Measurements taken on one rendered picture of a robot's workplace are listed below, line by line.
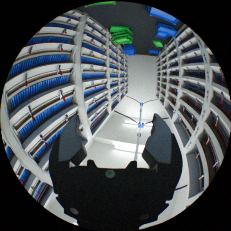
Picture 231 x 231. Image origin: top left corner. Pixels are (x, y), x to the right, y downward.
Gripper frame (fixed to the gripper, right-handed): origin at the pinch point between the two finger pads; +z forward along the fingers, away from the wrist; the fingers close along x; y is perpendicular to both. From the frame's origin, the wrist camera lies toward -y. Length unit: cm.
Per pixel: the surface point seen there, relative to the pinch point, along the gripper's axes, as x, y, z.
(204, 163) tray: 70, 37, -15
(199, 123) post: 79, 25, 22
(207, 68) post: 79, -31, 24
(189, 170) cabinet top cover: 72, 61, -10
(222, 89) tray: 74, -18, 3
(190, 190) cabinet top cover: 67, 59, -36
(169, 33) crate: 85, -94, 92
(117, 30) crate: 3, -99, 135
